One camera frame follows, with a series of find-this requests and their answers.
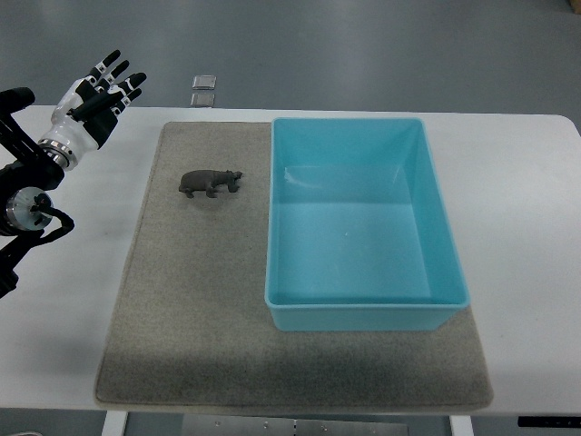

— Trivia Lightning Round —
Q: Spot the metal floor plate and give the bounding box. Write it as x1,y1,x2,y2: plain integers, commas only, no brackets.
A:
191,93,215,108
192,74,217,90

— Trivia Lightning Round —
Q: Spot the white right table leg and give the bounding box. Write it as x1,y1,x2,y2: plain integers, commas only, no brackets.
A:
449,415,475,436

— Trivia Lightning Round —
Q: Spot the grey metal table crossbar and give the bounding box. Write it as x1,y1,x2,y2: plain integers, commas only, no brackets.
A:
181,415,409,436

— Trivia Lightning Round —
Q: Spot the lower metal floor plate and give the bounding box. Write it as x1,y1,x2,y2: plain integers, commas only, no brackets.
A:
191,93,215,108

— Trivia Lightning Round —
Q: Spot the blue plastic box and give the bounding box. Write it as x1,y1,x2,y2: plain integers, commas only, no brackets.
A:
264,118,469,332

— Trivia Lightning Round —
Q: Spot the grey felt mat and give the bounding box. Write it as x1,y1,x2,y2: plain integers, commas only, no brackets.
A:
95,121,493,413

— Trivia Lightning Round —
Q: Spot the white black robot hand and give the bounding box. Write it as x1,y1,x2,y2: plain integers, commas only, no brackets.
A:
38,50,147,171

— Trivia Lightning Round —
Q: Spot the brown hippo toy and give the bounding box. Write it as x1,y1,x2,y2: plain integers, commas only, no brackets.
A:
178,169,243,198

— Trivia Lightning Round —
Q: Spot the white left table leg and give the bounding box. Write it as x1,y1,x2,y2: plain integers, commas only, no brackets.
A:
101,411,129,436

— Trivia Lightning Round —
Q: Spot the white table leg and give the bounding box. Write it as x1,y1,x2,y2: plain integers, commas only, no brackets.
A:
449,415,475,436
101,411,129,436

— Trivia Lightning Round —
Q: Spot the black table control panel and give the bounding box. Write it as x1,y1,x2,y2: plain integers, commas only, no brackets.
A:
517,416,581,429

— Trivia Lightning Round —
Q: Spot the upper metal floor plate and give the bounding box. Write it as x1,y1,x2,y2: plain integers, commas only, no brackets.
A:
192,74,217,90

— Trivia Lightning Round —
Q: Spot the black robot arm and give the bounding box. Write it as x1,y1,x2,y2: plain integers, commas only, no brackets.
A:
1,87,74,296

